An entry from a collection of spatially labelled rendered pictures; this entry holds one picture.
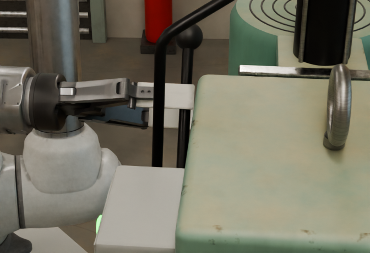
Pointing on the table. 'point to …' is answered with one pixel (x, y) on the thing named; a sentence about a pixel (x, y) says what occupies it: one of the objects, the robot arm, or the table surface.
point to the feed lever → (194, 38)
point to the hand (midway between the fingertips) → (188, 108)
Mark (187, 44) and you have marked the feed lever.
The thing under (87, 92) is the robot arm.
